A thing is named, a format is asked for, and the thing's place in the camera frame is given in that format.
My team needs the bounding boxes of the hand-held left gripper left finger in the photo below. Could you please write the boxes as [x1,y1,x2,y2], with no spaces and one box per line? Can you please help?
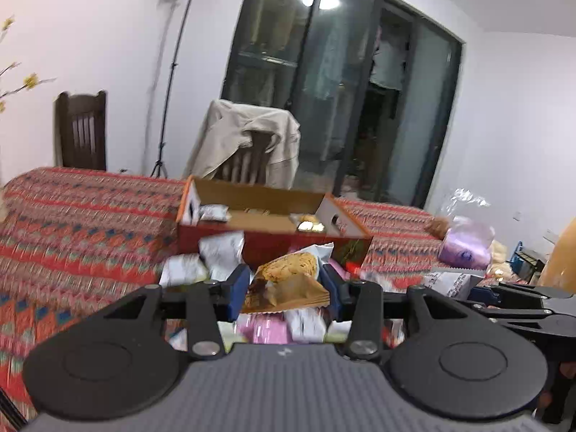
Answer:
[101,263,251,361]

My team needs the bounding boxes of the white hanging garment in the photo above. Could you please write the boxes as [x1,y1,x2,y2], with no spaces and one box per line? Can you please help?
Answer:
[371,31,408,90]

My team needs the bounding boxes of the beige jacket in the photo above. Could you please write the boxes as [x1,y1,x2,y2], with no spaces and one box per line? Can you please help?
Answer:
[182,99,301,187]

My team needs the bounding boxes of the tall tan bottle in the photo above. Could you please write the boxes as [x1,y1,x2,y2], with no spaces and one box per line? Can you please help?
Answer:
[537,218,576,289]

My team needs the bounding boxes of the large pink snack packet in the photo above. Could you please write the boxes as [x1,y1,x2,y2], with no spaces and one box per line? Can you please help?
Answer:
[236,312,291,345]

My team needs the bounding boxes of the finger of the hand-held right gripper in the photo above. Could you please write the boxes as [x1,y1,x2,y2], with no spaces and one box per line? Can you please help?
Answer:
[483,308,576,340]
[465,283,561,313]

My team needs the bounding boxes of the brown cracker snack packet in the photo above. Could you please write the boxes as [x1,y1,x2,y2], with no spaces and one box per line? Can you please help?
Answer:
[242,252,331,315]

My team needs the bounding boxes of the pale white snack packet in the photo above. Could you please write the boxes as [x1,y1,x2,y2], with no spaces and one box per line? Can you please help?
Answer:
[159,253,210,286]

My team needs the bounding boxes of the purple tissue pack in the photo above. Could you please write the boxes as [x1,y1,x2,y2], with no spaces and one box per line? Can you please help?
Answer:
[438,227,493,271]

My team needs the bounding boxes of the brown bread bun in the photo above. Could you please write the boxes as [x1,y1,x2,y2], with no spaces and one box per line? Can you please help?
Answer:
[427,216,453,239]

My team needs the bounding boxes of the white packet with serrated edge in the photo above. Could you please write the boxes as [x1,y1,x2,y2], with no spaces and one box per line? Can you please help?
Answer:
[423,267,486,298]

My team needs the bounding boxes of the gold snack packet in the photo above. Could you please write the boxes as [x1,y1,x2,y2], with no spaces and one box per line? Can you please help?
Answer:
[297,215,327,233]

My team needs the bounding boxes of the yellow flower branches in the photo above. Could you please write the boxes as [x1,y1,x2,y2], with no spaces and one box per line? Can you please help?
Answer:
[0,15,57,113]

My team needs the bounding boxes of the studio light on stand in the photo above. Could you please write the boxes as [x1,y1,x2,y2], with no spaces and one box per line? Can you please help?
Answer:
[150,0,213,179]

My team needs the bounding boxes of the silver white snack packet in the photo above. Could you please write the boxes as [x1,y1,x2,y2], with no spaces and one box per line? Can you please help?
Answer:
[198,231,246,280]

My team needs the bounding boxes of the dark wooden chair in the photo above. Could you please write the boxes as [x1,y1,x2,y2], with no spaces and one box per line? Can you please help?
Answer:
[215,130,278,185]
[54,90,108,172]

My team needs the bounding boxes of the small white snack packet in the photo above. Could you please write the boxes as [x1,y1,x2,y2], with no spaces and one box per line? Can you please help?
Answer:
[198,204,231,223]

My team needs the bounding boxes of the clear plastic bag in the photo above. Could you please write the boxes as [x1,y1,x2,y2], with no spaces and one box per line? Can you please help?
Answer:
[443,188,496,271]

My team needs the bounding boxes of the bag of bread rolls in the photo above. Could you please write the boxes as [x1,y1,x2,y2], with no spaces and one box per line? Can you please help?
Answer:
[485,238,512,280]

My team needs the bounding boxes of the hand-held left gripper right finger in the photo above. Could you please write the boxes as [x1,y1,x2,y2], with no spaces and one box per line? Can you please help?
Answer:
[321,263,478,361]

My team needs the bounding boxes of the orange cardboard box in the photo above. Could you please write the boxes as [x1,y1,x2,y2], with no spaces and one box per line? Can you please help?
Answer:
[176,175,374,271]

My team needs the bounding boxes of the sliding glass door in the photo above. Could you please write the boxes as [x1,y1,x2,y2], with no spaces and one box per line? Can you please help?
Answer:
[222,0,464,210]

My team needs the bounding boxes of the red patterned tablecloth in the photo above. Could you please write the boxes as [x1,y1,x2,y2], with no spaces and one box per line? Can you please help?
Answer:
[0,166,451,420]

